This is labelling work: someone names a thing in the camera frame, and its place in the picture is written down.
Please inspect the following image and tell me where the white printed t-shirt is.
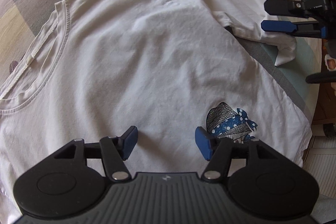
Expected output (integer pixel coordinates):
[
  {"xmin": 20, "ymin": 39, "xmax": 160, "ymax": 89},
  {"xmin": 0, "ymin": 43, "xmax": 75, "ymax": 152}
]
[{"xmin": 1, "ymin": 0, "xmax": 311, "ymax": 223}]

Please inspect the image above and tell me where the person's right hand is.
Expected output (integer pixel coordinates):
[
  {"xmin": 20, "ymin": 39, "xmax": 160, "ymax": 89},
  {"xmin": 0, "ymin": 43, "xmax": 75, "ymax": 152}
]
[{"xmin": 325, "ymin": 53, "xmax": 336, "ymax": 95}]

